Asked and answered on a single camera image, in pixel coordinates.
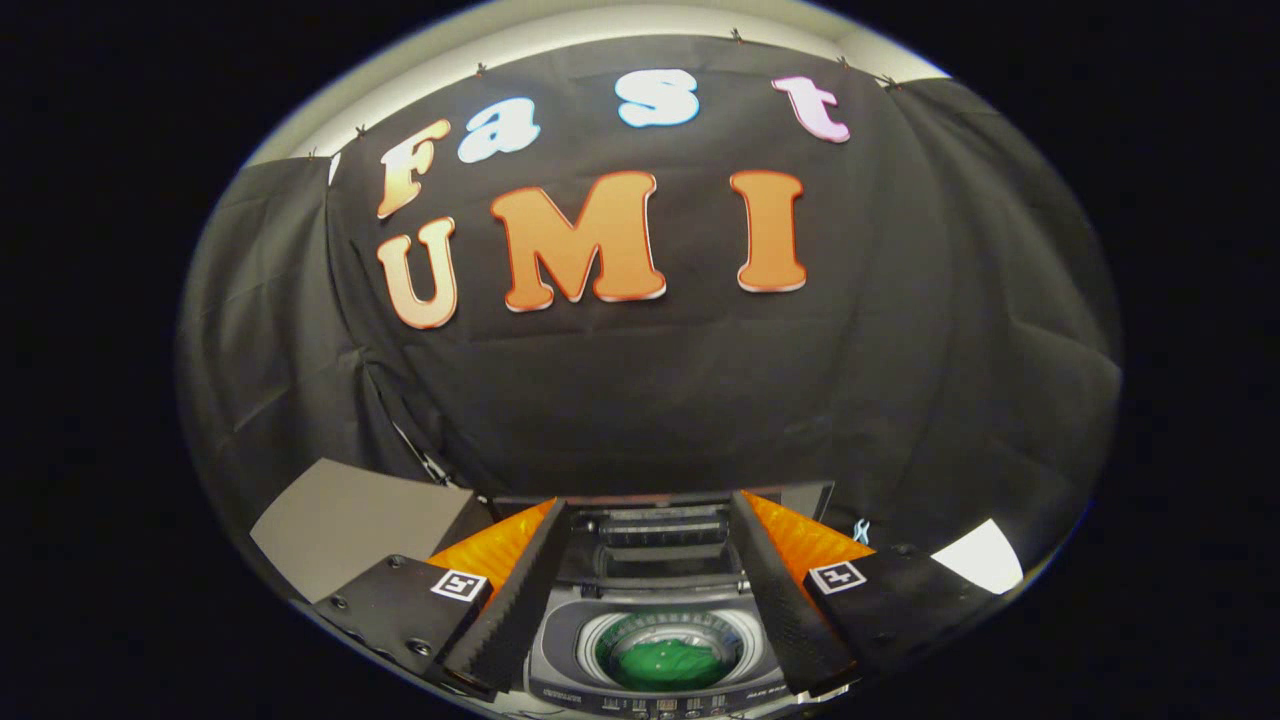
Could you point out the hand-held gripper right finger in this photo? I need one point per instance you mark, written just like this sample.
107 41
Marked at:
775 600

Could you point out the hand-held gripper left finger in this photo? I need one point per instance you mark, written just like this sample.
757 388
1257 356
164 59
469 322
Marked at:
525 600

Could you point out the grey washing machine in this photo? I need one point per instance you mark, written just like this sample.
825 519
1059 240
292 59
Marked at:
560 660

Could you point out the green shirt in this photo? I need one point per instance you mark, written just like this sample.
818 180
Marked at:
670 660

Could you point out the thin black rod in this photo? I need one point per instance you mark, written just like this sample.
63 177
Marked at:
430 465

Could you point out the white paper sheet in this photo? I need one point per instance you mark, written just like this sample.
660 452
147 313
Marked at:
985 560

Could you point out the black backdrop cloth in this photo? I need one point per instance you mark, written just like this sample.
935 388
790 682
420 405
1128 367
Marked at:
650 420

